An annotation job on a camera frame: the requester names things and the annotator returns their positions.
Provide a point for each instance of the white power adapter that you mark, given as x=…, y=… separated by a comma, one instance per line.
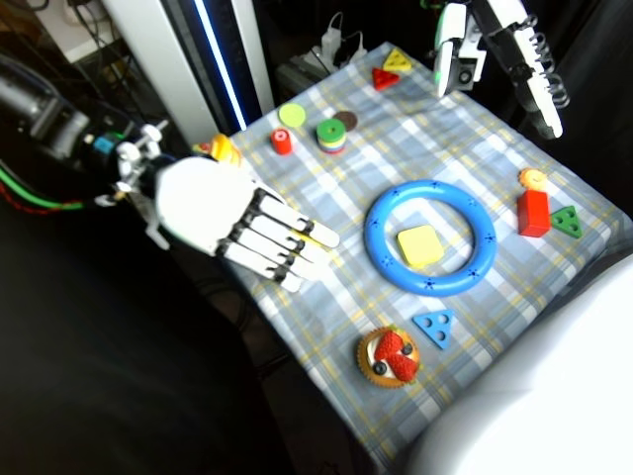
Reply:
x=332, y=39
x=355, y=49

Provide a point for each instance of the blue plaid table cloth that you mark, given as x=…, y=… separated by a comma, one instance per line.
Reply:
x=346, y=307

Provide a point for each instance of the orange flower-shaped disc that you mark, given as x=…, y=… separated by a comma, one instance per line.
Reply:
x=534, y=179

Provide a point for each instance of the red triangle block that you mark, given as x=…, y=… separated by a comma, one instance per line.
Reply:
x=383, y=79

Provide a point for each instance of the red cylinder block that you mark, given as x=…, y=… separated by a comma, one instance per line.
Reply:
x=282, y=143

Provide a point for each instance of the yellow-green round disc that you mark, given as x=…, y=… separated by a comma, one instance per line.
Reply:
x=292, y=115

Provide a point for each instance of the colour discs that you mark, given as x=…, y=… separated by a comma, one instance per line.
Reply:
x=330, y=143

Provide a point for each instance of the green triangle block with holes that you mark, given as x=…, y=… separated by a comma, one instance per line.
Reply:
x=558, y=218

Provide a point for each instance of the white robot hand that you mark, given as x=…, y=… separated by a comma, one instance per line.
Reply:
x=539, y=84
x=198, y=203

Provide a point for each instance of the red rectangular block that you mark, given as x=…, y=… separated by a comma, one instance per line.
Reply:
x=534, y=215

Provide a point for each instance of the white column with blue light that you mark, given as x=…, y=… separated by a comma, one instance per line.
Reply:
x=163, y=49

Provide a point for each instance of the toy strawberry cupcake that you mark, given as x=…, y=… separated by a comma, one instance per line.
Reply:
x=390, y=356

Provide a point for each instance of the white box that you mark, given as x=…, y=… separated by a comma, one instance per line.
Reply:
x=74, y=47

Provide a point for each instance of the grey power strip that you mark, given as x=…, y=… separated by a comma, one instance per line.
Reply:
x=301, y=74

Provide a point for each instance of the blue triangle block with holes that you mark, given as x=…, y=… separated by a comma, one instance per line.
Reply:
x=447, y=329

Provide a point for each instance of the yellow and orange toy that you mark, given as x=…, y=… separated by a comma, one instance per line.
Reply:
x=222, y=148

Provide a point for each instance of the yellow triangle block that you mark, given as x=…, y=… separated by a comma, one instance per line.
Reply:
x=395, y=62

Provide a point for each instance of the brown round disc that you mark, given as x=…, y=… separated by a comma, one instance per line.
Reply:
x=348, y=120

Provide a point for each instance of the large white rounded shell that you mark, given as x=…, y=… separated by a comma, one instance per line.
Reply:
x=544, y=396

